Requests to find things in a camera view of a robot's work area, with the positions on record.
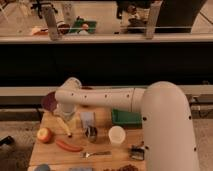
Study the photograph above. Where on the white plastic cup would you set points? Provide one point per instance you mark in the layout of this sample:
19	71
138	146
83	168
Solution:
116	135

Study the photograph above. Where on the red yellow apple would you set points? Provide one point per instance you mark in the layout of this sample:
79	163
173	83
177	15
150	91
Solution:
44	135

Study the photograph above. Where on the orange carrot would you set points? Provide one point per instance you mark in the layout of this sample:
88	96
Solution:
68	147

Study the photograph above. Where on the metal frame post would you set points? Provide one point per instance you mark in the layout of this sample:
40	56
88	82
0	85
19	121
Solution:
51	23
152	19

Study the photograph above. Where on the yellow banana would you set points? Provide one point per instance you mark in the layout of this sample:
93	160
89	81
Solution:
64	126

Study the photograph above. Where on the silver fork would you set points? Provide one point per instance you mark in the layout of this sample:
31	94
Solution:
89	154

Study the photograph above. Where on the left metal frame post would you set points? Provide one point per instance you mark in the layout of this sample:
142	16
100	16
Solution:
51	23

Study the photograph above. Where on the small metal cup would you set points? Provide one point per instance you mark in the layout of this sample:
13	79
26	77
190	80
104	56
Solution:
91	133

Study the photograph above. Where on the purple bowl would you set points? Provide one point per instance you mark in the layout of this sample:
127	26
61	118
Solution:
49	102

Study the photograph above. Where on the blue round object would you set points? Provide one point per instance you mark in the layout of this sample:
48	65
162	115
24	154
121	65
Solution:
42	167

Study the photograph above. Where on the red bowl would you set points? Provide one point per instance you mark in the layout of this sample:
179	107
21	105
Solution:
87	88

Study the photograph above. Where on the green plastic tray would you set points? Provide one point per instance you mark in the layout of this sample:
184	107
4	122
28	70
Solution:
125	118

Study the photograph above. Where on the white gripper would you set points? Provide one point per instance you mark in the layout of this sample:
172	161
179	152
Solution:
74	121

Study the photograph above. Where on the black object on floor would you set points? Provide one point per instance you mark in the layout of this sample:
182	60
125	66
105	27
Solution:
7	140

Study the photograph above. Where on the brown pile of nuts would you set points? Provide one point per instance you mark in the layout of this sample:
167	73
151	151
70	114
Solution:
124	168

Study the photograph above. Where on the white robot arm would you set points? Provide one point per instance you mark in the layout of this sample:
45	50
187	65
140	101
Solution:
169	138

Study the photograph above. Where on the right metal frame post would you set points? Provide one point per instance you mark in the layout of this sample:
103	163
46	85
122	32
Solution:
152	19

